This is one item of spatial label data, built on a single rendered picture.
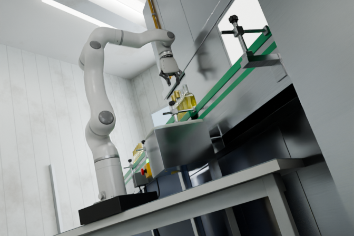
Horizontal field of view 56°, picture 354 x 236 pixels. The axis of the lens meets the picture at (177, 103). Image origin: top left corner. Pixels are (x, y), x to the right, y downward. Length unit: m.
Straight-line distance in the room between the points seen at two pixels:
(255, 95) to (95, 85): 0.84
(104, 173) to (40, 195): 2.73
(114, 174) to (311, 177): 0.81
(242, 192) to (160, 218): 0.36
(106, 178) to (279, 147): 0.75
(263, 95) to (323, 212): 0.49
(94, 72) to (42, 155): 2.78
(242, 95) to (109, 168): 0.69
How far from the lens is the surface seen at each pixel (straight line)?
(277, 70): 1.04
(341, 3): 0.67
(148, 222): 1.39
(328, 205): 1.32
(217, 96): 1.40
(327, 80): 0.69
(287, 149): 1.40
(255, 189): 1.15
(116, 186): 1.53
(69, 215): 4.41
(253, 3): 1.45
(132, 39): 1.92
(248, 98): 1.18
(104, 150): 1.56
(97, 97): 1.65
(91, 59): 1.72
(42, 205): 4.23
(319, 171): 1.30
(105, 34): 1.87
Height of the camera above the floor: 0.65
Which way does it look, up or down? 19 degrees up
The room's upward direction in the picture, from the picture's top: 16 degrees counter-clockwise
